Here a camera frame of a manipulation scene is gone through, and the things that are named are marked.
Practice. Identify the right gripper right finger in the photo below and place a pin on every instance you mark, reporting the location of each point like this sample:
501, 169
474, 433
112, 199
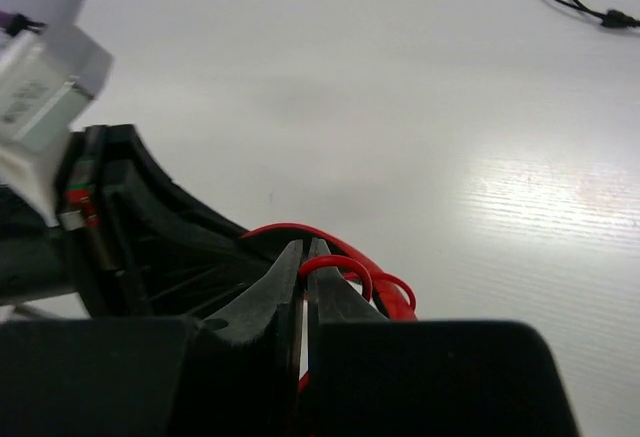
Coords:
372, 376

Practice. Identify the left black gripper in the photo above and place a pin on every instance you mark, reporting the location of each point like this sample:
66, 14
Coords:
93, 213

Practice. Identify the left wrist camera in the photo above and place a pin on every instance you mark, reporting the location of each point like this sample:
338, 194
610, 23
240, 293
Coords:
47, 81

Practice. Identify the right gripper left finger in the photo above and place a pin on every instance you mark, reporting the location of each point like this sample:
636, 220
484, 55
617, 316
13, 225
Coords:
234, 373

